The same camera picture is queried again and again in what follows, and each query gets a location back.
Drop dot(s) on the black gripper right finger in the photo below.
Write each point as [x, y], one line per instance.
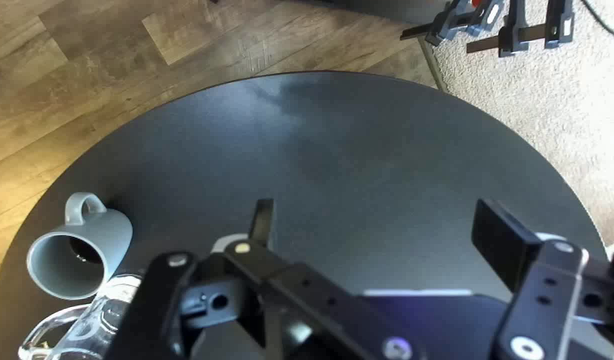
[505, 242]

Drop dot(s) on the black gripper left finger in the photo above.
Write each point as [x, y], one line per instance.
[263, 221]

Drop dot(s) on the round black table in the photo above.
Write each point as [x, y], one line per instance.
[375, 185]

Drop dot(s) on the grey ceramic mug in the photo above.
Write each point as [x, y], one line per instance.
[74, 259]

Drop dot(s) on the clear glass jar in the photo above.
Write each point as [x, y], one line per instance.
[82, 330]

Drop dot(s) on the black orange bar clamp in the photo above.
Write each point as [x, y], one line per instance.
[471, 17]

